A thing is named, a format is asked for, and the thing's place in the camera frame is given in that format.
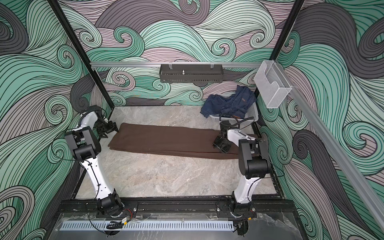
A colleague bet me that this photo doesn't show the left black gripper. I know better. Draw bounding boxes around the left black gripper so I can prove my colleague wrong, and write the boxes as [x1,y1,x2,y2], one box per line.
[94,119,118,138]

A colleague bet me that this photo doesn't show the white plastic laundry basket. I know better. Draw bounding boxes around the white plastic laundry basket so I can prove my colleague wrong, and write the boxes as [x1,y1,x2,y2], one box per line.
[209,103,259,124]

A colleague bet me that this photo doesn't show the clear plastic wall bin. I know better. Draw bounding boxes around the clear plastic wall bin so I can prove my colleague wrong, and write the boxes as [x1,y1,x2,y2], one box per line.
[254,61,292,109]

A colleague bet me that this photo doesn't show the aluminium rail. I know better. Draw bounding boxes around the aluminium rail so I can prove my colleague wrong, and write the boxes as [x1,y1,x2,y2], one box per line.
[89,61,262,69]
[275,63,384,229]

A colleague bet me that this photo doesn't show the aluminium right rail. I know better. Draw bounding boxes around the aluminium right rail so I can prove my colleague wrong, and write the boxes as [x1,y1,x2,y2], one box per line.
[275,63,384,229]

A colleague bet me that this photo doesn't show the aluminium rear rail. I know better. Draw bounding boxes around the aluminium rear rail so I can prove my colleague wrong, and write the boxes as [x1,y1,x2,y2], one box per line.
[89,61,262,69]

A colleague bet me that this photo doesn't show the black right corner post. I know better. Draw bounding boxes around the black right corner post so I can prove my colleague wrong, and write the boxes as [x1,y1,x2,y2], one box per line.
[252,1,305,85]

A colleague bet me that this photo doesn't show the right black corrugated cable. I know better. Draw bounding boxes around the right black corrugated cable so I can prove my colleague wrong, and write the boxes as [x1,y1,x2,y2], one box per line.
[218,111,256,133]

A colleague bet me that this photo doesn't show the black corner post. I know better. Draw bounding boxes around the black corner post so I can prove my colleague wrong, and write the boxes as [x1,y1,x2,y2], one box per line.
[47,0,115,111]
[252,1,305,85]

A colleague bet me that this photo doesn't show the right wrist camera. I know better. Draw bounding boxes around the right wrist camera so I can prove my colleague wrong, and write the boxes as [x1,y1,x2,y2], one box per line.
[220,121,232,133]

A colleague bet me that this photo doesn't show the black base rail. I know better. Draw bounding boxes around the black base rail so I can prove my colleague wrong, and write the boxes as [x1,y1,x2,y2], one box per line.
[56,196,298,219]

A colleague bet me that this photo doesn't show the navy blue trousers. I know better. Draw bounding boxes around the navy blue trousers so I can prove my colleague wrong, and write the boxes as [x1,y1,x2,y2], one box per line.
[200,86,257,119]

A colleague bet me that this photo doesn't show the black left corner post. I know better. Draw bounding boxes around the black left corner post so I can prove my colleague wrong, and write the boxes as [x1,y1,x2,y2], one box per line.
[47,0,115,111]

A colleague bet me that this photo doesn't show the white slotted cable duct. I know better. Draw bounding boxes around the white slotted cable duct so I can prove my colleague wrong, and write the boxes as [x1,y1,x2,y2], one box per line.
[59,221,235,231]

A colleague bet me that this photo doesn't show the brown trousers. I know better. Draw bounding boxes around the brown trousers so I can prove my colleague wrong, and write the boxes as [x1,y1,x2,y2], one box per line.
[108,123,239,160]

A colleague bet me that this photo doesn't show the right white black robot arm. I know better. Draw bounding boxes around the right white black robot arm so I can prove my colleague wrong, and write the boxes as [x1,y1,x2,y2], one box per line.
[213,129,272,216]

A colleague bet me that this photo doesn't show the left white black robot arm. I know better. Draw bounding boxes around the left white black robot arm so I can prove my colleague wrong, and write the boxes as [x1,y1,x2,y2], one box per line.
[64,105,124,218]

